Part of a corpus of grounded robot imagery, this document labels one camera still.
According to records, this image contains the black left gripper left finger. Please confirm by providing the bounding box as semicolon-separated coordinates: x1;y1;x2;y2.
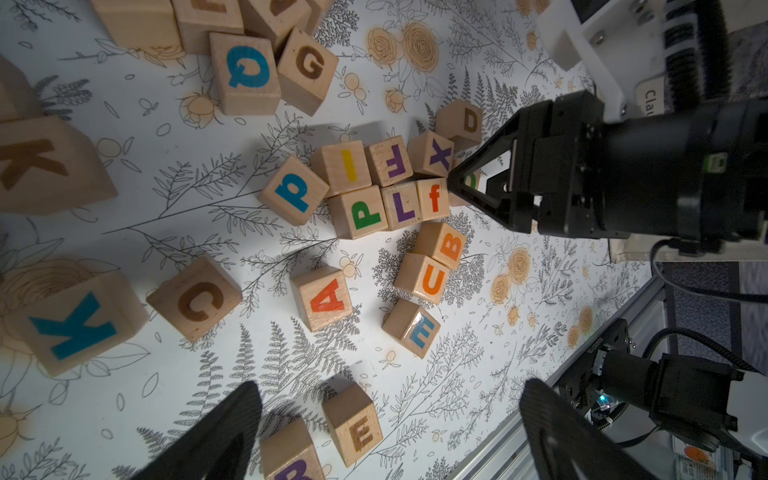
134;381;262;480

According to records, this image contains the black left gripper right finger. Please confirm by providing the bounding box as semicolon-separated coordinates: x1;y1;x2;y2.
519;378;654;480

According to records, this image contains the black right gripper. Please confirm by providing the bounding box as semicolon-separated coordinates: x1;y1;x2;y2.
448;92;767;240

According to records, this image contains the green D letter block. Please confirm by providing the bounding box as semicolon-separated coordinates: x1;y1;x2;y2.
449;158;483;207

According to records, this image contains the purple R letter block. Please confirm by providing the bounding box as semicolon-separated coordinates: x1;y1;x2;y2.
260;418;325;480

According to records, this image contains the brown E letter block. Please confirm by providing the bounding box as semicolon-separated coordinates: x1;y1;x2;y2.
322;383;383;468

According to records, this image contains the red f letter block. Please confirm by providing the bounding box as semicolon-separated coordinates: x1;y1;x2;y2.
416;177;450;221

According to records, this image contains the orange B letter block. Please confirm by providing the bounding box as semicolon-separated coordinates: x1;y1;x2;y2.
412;222;467;270

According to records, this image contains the brown D letter block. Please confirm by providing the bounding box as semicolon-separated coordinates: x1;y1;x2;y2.
435;100;483;152

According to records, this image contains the purple X letter block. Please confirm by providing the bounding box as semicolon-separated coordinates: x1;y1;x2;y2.
407;131;455;178

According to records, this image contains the purple L letter block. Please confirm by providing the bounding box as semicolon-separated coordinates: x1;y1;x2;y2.
381;181;423;231

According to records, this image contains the orange U letter block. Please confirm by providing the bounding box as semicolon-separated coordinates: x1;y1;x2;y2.
394;253;451;305

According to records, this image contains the purple F letter block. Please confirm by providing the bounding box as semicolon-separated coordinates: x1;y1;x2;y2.
364;135;414;187

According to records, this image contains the brown C letter block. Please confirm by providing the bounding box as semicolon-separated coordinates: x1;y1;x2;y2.
147;254;243;343

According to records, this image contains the green P letter block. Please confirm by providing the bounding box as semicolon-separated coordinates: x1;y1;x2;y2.
328;185;389;240

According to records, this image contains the blue E letter block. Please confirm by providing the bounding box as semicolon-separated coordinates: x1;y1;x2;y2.
382;299;441;359

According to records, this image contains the yellow i letter block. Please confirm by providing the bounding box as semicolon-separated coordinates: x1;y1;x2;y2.
310;140;372;198

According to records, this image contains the red A letter block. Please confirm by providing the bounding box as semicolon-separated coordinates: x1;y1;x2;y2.
291;266;353;333

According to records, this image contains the blue K letter block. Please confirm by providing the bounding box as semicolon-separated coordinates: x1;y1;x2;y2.
8;271;149;376

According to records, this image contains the blue p letter block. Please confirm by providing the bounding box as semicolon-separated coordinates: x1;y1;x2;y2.
257;155;330;226

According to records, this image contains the brown G letter block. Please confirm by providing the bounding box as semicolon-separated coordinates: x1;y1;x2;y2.
277;27;339;116

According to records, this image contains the blue Q letter block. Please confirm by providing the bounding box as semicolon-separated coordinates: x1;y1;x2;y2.
209;32;282;116

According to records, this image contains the brown N letter block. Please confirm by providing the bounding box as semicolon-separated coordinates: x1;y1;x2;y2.
239;0;312;54

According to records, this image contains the brown K letter block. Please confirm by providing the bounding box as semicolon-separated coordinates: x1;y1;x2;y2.
1;117;117;215

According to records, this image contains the brown Z letter block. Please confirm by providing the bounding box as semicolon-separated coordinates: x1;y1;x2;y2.
172;0;244;55

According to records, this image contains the brown V letter block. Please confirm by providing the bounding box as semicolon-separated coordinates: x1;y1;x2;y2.
0;57;44;123

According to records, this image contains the floral patterned table mat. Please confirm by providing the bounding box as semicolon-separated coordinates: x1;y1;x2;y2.
1;1;650;479

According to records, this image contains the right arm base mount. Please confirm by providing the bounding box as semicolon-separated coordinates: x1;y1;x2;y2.
554;318;632;430

